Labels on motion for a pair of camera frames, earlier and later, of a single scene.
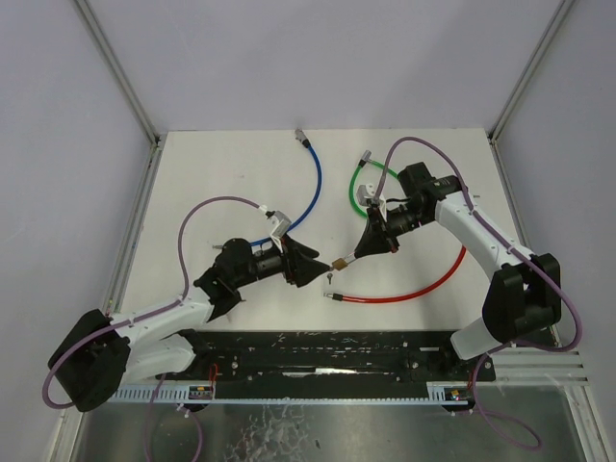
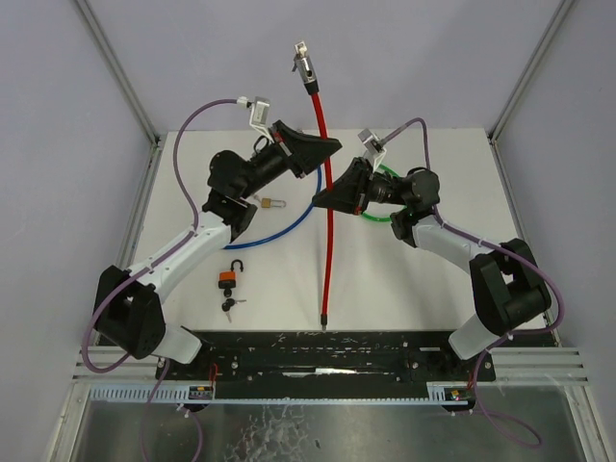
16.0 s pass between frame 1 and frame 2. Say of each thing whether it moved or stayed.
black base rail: stayed
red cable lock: moved
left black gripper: moved
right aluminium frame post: stayed
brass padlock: moved
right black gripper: moved
